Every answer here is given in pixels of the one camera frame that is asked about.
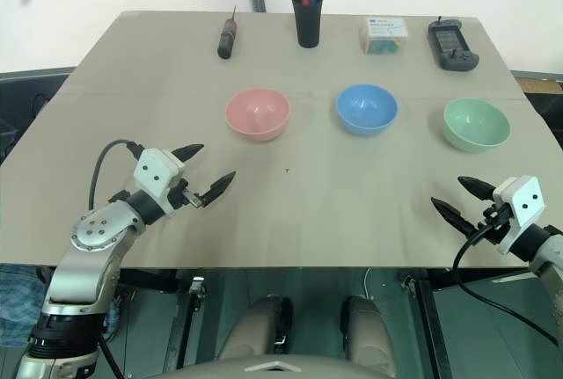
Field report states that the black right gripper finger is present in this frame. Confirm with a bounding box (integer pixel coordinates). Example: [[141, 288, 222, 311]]
[[457, 175, 496, 200], [430, 196, 476, 237]]

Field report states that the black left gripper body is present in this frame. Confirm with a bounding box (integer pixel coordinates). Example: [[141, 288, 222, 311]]
[[168, 179, 205, 212]]

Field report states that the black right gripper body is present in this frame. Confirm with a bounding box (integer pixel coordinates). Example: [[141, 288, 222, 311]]
[[466, 202, 514, 244]]

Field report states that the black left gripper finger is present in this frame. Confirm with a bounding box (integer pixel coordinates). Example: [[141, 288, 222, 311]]
[[171, 143, 205, 164], [199, 171, 238, 209]]

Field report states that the green bowl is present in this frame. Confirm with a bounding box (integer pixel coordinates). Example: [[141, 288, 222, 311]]
[[442, 97, 512, 153]]

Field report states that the pink bowl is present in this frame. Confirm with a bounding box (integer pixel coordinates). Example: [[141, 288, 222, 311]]
[[224, 88, 291, 143]]

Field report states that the black screwdriver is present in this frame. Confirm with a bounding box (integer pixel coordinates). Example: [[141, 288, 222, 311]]
[[216, 5, 239, 61]]

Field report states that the blue bowl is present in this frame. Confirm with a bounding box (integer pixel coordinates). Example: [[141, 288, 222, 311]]
[[336, 84, 399, 136]]

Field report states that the black handheld remote controller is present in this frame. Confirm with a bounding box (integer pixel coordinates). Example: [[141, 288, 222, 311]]
[[427, 15, 481, 73]]

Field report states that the tan rounded robot leg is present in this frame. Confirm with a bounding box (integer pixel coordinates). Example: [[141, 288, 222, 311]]
[[218, 295, 295, 372], [340, 295, 398, 376]]

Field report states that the dark cluttered side bench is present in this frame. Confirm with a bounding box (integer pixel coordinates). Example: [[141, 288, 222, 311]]
[[0, 65, 78, 165]]

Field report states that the black pen cup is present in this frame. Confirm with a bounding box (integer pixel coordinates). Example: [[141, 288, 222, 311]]
[[289, 0, 325, 49]]

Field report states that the clear box of coloured clips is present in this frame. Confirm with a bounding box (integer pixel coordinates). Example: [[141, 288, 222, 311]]
[[362, 17, 410, 56]]

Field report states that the grey robot torso edge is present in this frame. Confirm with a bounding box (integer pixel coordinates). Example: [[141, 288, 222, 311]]
[[144, 352, 399, 379]]

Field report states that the blue patterned cloth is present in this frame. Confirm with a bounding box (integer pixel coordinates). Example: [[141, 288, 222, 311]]
[[0, 264, 55, 348]]

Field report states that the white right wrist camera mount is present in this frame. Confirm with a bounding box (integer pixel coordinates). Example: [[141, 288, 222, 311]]
[[492, 175, 547, 258]]

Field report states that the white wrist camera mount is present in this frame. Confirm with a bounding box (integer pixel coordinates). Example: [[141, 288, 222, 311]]
[[132, 148, 186, 218], [492, 175, 547, 258]]

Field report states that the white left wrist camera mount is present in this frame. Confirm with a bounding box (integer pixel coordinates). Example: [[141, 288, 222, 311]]
[[132, 148, 186, 218]]

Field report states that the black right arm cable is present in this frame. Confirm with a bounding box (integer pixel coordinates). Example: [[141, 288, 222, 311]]
[[452, 223, 560, 347]]

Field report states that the grey left arm cable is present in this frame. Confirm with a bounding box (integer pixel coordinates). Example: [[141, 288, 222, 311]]
[[88, 139, 145, 211]]

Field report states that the black table frame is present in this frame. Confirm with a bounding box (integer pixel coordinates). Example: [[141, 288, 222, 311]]
[[114, 266, 533, 379]]

